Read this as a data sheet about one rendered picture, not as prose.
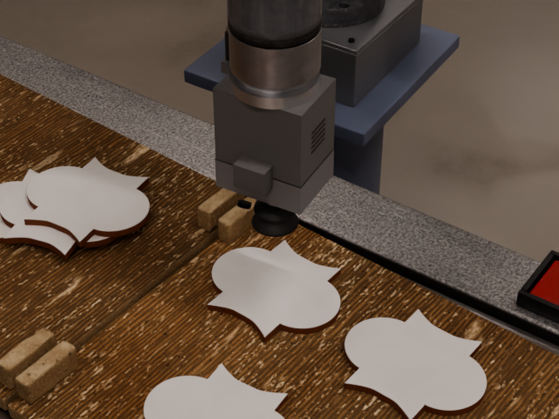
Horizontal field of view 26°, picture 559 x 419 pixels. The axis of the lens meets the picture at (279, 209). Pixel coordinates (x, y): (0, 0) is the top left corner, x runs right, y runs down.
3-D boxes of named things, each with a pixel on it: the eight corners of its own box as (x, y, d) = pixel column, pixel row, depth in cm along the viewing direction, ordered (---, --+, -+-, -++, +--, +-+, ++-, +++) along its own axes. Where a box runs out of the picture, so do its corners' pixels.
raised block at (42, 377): (66, 357, 109) (63, 336, 108) (81, 367, 108) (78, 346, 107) (17, 397, 106) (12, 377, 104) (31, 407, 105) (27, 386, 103)
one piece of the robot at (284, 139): (185, 66, 96) (195, 223, 106) (284, 96, 93) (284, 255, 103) (246, 10, 103) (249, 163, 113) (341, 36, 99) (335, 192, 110)
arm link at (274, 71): (294, 59, 93) (203, 32, 96) (294, 108, 96) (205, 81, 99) (338, 15, 98) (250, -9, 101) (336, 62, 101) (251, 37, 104)
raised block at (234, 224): (254, 209, 126) (253, 189, 124) (268, 216, 125) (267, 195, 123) (216, 239, 122) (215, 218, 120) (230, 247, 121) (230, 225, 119)
